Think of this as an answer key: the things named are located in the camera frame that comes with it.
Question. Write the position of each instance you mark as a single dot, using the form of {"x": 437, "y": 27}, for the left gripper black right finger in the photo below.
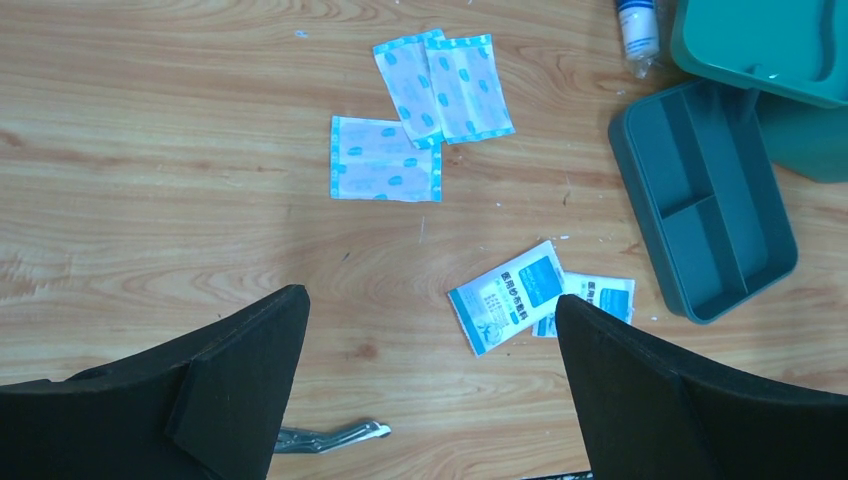
{"x": 649, "y": 409}

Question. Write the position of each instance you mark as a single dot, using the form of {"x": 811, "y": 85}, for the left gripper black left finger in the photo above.
{"x": 206, "y": 405}

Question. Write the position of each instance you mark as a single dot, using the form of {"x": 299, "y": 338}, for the teal white sachet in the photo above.
{"x": 503, "y": 302}
{"x": 613, "y": 295}

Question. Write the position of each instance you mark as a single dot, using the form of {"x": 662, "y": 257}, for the teal medicine box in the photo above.
{"x": 794, "y": 53}

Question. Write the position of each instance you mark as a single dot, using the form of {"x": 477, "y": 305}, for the small white blue bottle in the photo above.
{"x": 639, "y": 26}

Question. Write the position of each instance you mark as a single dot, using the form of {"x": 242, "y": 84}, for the dark teal divided tray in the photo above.
{"x": 704, "y": 193}

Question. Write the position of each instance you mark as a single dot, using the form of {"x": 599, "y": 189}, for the bandage strips pack lower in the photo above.
{"x": 373, "y": 159}

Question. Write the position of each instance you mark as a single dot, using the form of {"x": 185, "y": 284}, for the black handled scissors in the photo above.
{"x": 300, "y": 441}

